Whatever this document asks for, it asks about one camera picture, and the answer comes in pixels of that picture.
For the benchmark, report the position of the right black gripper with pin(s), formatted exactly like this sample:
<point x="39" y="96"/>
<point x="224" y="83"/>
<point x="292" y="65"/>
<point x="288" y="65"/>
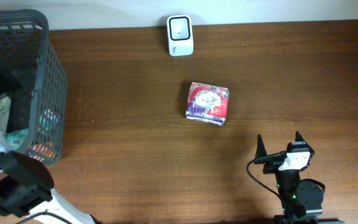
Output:
<point x="260" y="150"/>

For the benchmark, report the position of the red purple tissue pack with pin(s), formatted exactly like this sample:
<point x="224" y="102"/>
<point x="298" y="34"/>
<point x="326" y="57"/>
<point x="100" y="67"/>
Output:
<point x="207" y="103"/>

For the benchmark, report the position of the small orange tissue pack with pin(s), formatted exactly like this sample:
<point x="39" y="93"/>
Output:
<point x="42" y="152"/>

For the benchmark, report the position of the small teal tissue pack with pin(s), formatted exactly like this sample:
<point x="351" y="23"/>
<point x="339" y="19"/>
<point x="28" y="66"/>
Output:
<point x="47" y="120"/>

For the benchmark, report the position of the teal wet wipes pack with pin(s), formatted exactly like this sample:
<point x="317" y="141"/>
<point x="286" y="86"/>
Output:
<point x="16" y="138"/>

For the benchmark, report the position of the white floral cream tube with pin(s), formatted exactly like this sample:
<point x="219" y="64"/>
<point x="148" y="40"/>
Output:
<point x="5" y="106"/>

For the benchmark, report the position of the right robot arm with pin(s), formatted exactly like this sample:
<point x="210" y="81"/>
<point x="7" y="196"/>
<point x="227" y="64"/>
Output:
<point x="301" y="199"/>

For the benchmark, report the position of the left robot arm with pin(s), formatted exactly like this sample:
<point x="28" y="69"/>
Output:
<point x="26" y="186"/>

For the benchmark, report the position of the white barcode scanner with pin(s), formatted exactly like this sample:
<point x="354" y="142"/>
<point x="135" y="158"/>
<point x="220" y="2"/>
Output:
<point x="180" y="35"/>

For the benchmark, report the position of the dark grey plastic basket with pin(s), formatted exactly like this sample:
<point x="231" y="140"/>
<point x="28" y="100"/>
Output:
<point x="26" y="51"/>

